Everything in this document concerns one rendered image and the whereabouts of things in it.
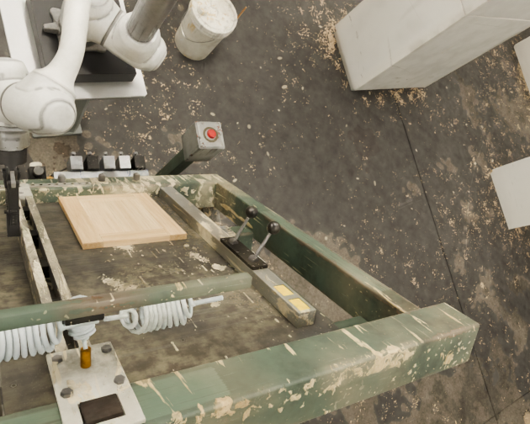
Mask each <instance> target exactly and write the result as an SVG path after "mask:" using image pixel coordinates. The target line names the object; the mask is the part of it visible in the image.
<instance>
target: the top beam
mask: <svg viewBox="0 0 530 424"><path fill-rule="evenodd" d="M479 327H480V324H479V323H477V322H476V321H473V320H472V319H470V318H469V317H468V316H466V315H464V314H462V313H461V312H459V311H458V310H455V309H454V308H453V307H451V306H450V305H448V304H446V303H441V304H438V305H432V306H428V307H425V308H421V309H418V310H412V311H409V312H406V313H402V314H398V315H392V316H389V317H385V318H382V319H379V320H376V321H370V322H366V323H363V324H359V325H355V326H350V327H347V328H343V329H340V330H336V331H330V332H327V333H323V334H320V335H317V336H313V337H307V338H304V339H300V340H297V341H293V342H288V343H285V344H281V345H277V346H274V347H268V348H265V349H262V350H258V351H255V352H249V353H245V354H242V355H238V356H235V357H232V358H226V359H222V360H219V361H215V362H212V363H206V364H203V365H199V366H196V367H192V368H186V369H183V370H179V371H177V372H173V373H169V374H163V375H160V376H156V377H153V378H149V379H144V380H141V381H137V382H134V383H130V386H131V388H132V390H133V391H134V393H135V396H136V399H137V400H138V402H139V404H140V408H141V409H142V412H143V414H144V416H145V418H146V422H145V423H141V424H300V423H302V422H305V421H308V420H311V419H314V418H316V417H318V416H322V415H325V414H327V413H329V412H332V411H336V410H338V409H341V408H343V407H345V406H348V405H351V404H354V403H357V402H359V401H361V400H366V399H367V398H370V397H373V396H375V395H379V394H381V393H384V392H386V391H389V390H392V389H395V388H397V387H400V386H402V385H404V384H409V383H411V382H413V381H416V380H418V379H422V378H425V377H426V376H429V375H432V374H435V373H438V372H441V371H443V370H445V369H448V368H451V367H454V366H456V365H459V364H461V363H465V362H468V361H469V356H470V354H471V351H472V348H473V345H474V341H475V338H476V335H477V332H478V330H479ZM0 424H62V421H61V415H60V411H59V407H58V404H57V402H56V403H52V404H49V405H43V406H39V407H35V408H33V409H29V410H26V411H20V412H16V413H13V414H9V415H6V416H0Z"/></svg>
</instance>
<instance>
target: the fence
mask: <svg viewBox="0 0 530 424"><path fill-rule="evenodd" d="M159 197H160V198H161V199H162V200H163V201H164V202H165V203H167V204H168V205H169V206H170V207H171V208H172V209H173V210H174V211H175V212H176V213H177V214H178V215H179V216H180V217H181V218H182V219H183V220H184V221H186V222H187V223H188V224H189V225H190V226H191V227H192V228H193V229H194V230H195V231H196V232H197V233H198V234H199V235H200V236H201V237H202V238H203V239H204V240H206V241H207V242H208V243H209V244H210V245H211V246H212V247H213V248H214V249H215V250H216V251H217V252H218V253H219V254H220V255H221V256H222V257H223V258H224V259H225V260H226V261H227V262H228V263H229V264H230V265H231V266H232V267H233V268H234V269H235V270H236V271H237V272H238V273H244V272H247V273H249V274H250V275H251V276H252V286H253V287H254V288H255V289H256V290H257V291H258V292H259V293H260V294H261V295H262V296H264V297H265V298H266V299H267V300H268V301H269V302H270V303H271V304H272V305H273V306H274V307H275V308H276V309H277V310H278V311H279V312H280V313H281V314H282V315H284V316H285V317H286V318H287V319H288V320H289V321H290V322H291V323H292V324H293V325H294V326H295V327H296V328H299V327H302V326H308V325H312V324H314V320H315V313H316V309H315V308H314V307H313V306H311V305H310V304H309V303H308V302H307V301H305V300H304V299H303V298H302V297H301V296H299V295H298V294H297V293H296V292H295V291H293V290H292V289H291V288H290V287H289V286H288V285H287V284H286V283H285V282H284V281H282V280H281V279H280V278H279V277H278V276H276V275H275V274H274V273H273V272H271V271H270V270H269V269H268V268H264V269H258V270H251V269H250V268H249V267H248V266H247V265H246V264H245V263H244V262H243V261H242V260H241V259H239V258H238V257H237V256H236V255H235V254H234V253H233V252H231V251H230V250H229V249H228V248H227V247H226V246H225V245H224V244H223V243H221V242H220V238H225V237H230V236H229V235H228V234H227V233H226V232H224V231H223V230H222V229H221V228H220V227H219V226H218V225H217V224H216V223H215V222H213V221H212V220H211V219H210V218H209V217H207V216H206V215H205V214H204V213H203V212H201V211H200V210H199V209H198V208H196V207H195V206H194V205H193V204H192V203H190V202H189V201H188V200H187V199H186V198H184V197H183V196H182V195H181V194H180V193H179V192H178V191H177V190H176V189H175V188H173V187H160V193H159ZM279 285H283V286H285V287H286V288H287V289H288V290H289V291H291V292H292V293H293V294H290V295H285V296H283V295H282V294H281V293H280V292H278V291H277V290H276V289H275V288H274V286H279ZM291 299H300V300H301V301H302V302H304V303H305V304H306V305H307V306H308V307H310V309H307V310H299V309H298V308H297V307H296V306H294V305H293V304H292V303H291V302H290V300H291Z"/></svg>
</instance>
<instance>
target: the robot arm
mask: <svg viewBox="0 0 530 424"><path fill-rule="evenodd" d="M176 2H177V0H138V1H137V3H136V5H135V8H134V10H133V12H130V13H126V12H124V11H123V10H121V9H120V8H119V6H118V5H117V4H116V3H115V1H114V0H64V1H63V4H62V6H61V9H59V8H51V9H50V16H51V17H52V18H53V21H54V23H49V24H43V26H44V28H43V29H44V31H45V32H47V33H52V34H57V38H58V41H59V47H58V51H57V53H56V55H55V57H54V59H53V60H52V61H51V63H50V64H49V65H48V66H46V67H44V68H41V69H34V70H33V71H32V72H31V73H29V71H28V69H27V67H26V65H25V64H24V63H23V62H22V61H20V60H16V59H13V58H8V57H0V165H5V167H4V168H2V175H3V184H4V187H5V195H6V202H5V204H6V205H7V207H6V209H7V210H4V214H6V221H7V236H8V237H12V236H20V223H19V210H20V209H21V208H20V206H19V179H20V171H19V168H17V165H23V164H25V163H26V162H27V147H28V146H29V133H32V134H36V135H43V136H56V135H62V134H64V133H66V132H67V131H68V130H69V129H70V128H71V127H72V126H73V125H74V124H75V121H76V118H77V110H76V105H75V104H74V103H75V98H76V96H77V95H76V94H75V91H74V82H75V80H76V77H77V74H78V72H79V69H80V67H81V64H82V59H83V56H84V52H85V51H97V52H100V53H104V52H105V51H106V49H107V50H108V51H109V52H111V53H112V54H114V55H115V56H117V57H118V58H119V59H120V60H122V61H124V62H126V63H127V64H129V65H131V66H133V67H134V68H137V69H140V70H142V71H148V72H150V71H155V70H156V69H157V68H158V67H159V66H160V65H161V63H162V62H163V60H164V59H165V57H166V55H167V47H166V44H165V42H164V40H163V38H162V37H161V36H160V30H159V28H160V27H161V25H162V23H163V21H164V20H165V18H166V16H167V15H168V14H169V13H170V12H171V10H172V8H173V6H174V5H175V3H176Z"/></svg>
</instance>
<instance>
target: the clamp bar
mask: <svg viewBox="0 0 530 424"><path fill-rule="evenodd" d="M19 206H20V208H21V209H20V210H19V223H20V236H17V238H18V241H19V247H20V250H21V253H22V257H23V260H24V266H25V270H26V273H27V276H28V280H29V286H30V289H31V293H32V295H33V299H34V304H35V305H37V304H44V303H49V302H55V301H60V300H66V299H75V298H81V297H87V296H84V295H77V296H73V297H72V295H71V293H70V290H69V288H68V286H67V283H66V280H65V278H64V275H63V273H62V271H61V267H60V264H59V263H58V260H57V258H56V255H55V252H54V250H53V247H52V245H51V243H50V239H49V237H48V235H47V232H46V230H45V227H44V224H43V222H42V219H41V217H40V213H39V211H38V209H37V207H36V204H35V202H34V199H33V194H32V193H31V190H30V188H29V185H28V184H27V183H23V184H20V185H19ZM103 319H104V314H100V315H90V316H85V317H81V318H76V319H70V320H66V321H62V325H63V324H65V326H72V325H77V324H82V323H87V322H91V321H100V320H103ZM95 331H96V328H95V324H92V325H88V326H80V327H76V328H71V329H66V330H64V331H62V339H61V342H60V343H59V344H57V345H55V349H54V350H53V351H52V352H51V353H49V352H48V353H47V354H46V361H47V364H48V367H49V370H50V376H51V380H52V384H53V387H54V391H55V394H56V400H57V404H58V407H59V411H60V415H61V421H62V424H83V422H82V418H81V414H80V411H79V409H78V407H79V404H80V402H83V401H87V400H92V399H96V398H99V397H103V396H105V395H111V394H115V393H116V395H117V396H118V399H119V403H120V404H121V407H122V409H123V411H124V416H120V417H117V418H114V419H111V420H108V421H103V422H100V423H97V424H141V423H145V422H146V418H145V416H144V414H143V412H142V409H141V408H140V404H139V402H138V400H137V399H136V396H135V393H134V391H133V390H132V388H131V386H130V383H129V380H128V379H127V377H126V375H125V371H124V370H123V368H122V366H121V364H120V361H119V359H118V357H117V355H116V352H115V350H114V348H113V346H112V343H111V342H103V343H99V344H95V345H91V344H90V341H89V340H88V339H89V337H90V336H91V335H92V334H93V333H94V332H95Z"/></svg>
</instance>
